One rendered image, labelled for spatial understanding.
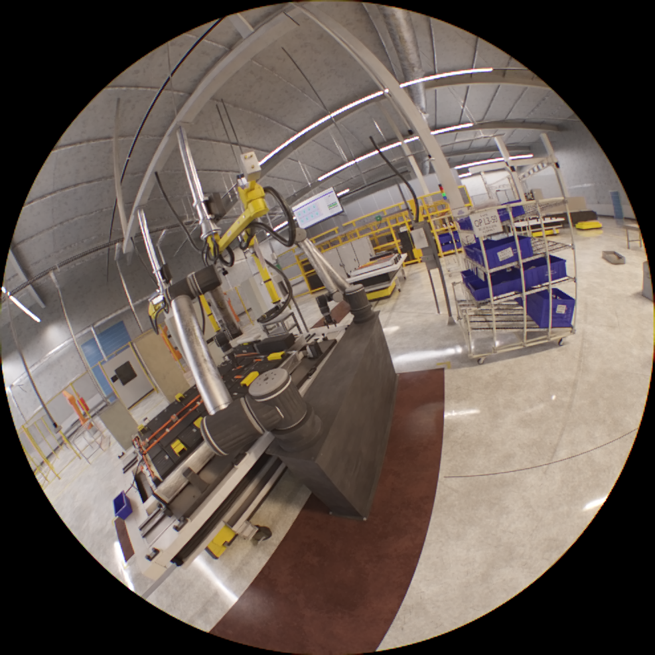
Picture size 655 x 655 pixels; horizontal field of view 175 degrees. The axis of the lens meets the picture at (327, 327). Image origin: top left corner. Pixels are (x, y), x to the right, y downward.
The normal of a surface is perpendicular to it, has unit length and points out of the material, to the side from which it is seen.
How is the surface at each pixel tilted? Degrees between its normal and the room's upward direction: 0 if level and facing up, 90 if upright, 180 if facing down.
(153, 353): 90
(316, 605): 0
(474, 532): 0
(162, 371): 90
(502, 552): 0
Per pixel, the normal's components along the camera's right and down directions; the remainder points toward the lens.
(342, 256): -0.43, 0.44
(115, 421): 0.82, -0.17
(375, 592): -0.37, -0.88
